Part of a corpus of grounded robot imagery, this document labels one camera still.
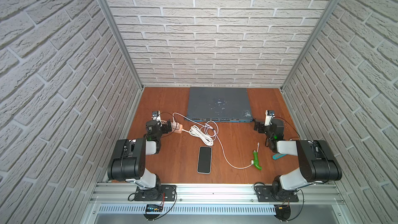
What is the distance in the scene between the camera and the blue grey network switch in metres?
1.00

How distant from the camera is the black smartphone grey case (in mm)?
814

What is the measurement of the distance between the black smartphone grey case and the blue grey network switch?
0.60 feet
